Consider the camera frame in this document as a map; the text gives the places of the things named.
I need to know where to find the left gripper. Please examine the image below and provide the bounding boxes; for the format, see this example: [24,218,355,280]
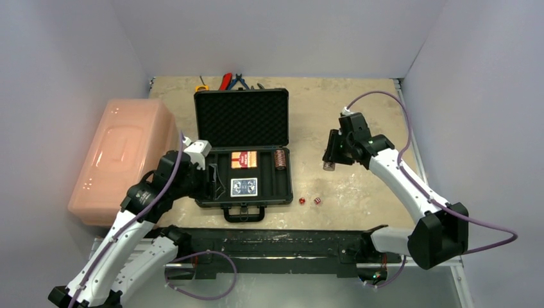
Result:
[172,160,225,200]

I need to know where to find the blue playing card deck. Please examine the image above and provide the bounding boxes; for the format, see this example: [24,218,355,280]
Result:
[230,178,259,198]

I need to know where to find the red Texas Hold'em card deck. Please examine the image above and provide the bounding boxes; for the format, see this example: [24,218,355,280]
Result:
[230,151,258,169]

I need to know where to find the black poker carrying case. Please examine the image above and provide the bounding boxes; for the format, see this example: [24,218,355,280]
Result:
[194,88,293,223]

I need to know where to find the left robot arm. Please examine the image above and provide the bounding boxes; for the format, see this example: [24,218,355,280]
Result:
[47,141,219,307]

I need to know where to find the orange plastic storage bin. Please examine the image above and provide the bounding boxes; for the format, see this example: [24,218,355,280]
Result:
[67,99,178,227]

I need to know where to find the yellow tape measure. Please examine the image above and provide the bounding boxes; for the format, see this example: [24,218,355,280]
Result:
[195,85,209,92]

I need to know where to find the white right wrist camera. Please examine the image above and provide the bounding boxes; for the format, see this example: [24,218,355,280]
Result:
[341,107,353,117]

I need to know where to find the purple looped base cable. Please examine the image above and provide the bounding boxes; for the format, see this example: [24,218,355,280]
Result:
[164,250,238,302]

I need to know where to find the red handled pliers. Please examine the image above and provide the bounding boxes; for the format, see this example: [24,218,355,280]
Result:
[219,73,232,90]

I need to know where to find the blue handled cutters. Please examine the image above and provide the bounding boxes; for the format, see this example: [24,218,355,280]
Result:
[228,74,250,90]

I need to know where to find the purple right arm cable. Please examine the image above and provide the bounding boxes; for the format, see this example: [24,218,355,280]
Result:
[344,90,518,256]

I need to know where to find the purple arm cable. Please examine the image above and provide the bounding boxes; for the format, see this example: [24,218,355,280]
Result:
[344,90,518,256]
[67,132,185,308]

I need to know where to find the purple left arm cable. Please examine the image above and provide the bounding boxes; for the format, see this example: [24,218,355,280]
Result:
[67,132,185,308]

